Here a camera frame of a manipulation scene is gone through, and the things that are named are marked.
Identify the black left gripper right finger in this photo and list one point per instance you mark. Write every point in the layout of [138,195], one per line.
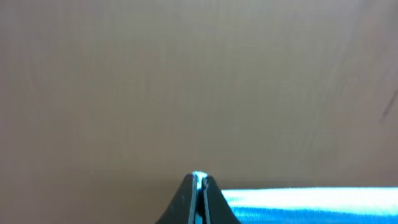
[215,208]

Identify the light blue t-shirt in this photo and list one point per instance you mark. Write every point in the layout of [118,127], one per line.
[311,204]

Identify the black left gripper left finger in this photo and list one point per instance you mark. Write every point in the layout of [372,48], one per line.
[182,207]

